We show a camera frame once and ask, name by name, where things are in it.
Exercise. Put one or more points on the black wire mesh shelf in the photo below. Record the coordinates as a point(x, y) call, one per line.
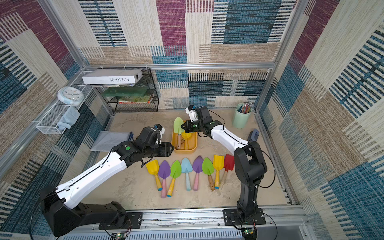
point(146, 81)

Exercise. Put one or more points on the yellow square shovel yellow handle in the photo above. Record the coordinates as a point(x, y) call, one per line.
point(218, 163)

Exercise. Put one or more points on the green shovel orange handle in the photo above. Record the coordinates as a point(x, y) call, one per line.
point(175, 173)

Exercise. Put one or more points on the white round clock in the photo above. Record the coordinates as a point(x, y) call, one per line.
point(70, 96)

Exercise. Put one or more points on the yellow plastic storage box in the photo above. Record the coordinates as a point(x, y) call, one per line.
point(193, 143)

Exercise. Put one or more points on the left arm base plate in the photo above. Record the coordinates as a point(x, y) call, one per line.
point(132, 220)

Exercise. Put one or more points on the yellow shovel blue-tipped handle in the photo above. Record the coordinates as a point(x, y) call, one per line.
point(153, 169)

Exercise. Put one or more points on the colourful picture book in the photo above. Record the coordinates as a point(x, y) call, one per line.
point(135, 100)

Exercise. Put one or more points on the purple pointed shovel pink handle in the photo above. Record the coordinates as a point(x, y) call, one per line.
point(164, 173)

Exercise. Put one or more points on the light blue cloth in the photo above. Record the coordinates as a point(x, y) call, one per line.
point(68, 119)

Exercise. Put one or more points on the light blue shovel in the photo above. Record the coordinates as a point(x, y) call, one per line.
point(186, 169)

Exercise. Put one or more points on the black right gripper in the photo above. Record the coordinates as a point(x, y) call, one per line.
point(188, 126)

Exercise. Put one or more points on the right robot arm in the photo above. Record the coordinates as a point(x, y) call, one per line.
point(250, 165)

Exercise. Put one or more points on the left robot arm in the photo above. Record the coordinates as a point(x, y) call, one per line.
point(62, 206)

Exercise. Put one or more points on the coloured pencils in cup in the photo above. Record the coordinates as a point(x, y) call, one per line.
point(245, 107)

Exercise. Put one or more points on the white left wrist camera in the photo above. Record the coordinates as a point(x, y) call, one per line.
point(161, 130)

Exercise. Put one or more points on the white folio box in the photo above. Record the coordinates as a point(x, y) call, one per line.
point(109, 77)

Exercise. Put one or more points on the green book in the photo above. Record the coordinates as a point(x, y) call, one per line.
point(125, 92)

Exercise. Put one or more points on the mint green pencil cup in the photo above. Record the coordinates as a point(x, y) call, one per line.
point(240, 120)

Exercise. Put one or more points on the green pointed shovel wooden handle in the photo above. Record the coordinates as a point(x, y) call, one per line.
point(208, 169)

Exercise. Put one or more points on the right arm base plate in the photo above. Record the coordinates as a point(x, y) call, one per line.
point(234, 217)

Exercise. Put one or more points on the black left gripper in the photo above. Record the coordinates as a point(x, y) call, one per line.
point(166, 150)

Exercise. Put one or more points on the red shovel wooden handle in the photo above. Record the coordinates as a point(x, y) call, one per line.
point(229, 163)

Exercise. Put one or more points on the white wire basket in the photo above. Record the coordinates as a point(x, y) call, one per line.
point(49, 123)

